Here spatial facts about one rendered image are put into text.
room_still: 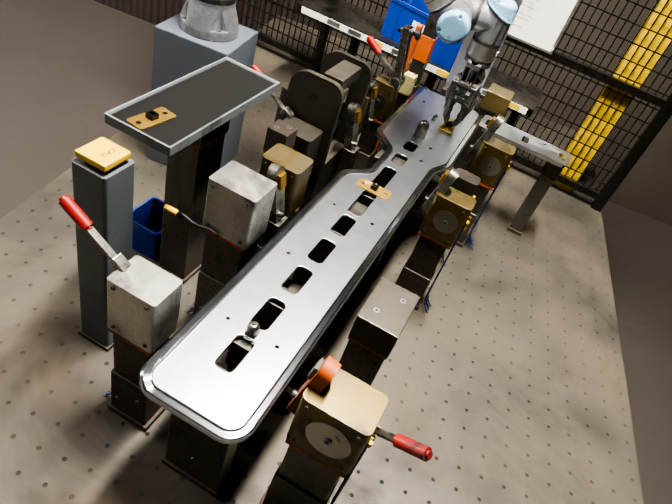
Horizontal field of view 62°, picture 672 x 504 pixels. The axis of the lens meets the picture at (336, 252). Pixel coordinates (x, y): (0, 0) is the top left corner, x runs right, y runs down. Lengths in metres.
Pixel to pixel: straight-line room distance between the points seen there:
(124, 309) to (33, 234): 0.63
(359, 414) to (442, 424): 0.53
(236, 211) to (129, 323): 0.27
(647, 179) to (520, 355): 2.71
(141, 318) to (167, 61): 0.85
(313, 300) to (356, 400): 0.25
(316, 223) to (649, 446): 1.93
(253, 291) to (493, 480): 0.66
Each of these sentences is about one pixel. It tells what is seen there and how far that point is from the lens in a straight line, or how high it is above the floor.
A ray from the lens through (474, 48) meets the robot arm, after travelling 1.57.
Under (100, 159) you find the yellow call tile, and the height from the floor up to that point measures 1.16.
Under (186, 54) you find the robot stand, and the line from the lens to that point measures 1.54.
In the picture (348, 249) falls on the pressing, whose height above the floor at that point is 1.00.
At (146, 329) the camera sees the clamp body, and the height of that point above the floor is 1.00.
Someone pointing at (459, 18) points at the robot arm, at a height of 1.35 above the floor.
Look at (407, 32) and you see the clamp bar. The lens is 1.65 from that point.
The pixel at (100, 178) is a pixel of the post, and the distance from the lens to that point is 0.95.
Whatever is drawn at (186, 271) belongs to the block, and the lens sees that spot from 1.37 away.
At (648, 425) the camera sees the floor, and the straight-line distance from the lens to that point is 2.80.
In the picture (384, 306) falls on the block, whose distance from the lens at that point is 0.99.
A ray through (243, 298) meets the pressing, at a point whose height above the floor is 1.00.
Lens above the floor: 1.72
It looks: 40 degrees down
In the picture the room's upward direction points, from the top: 20 degrees clockwise
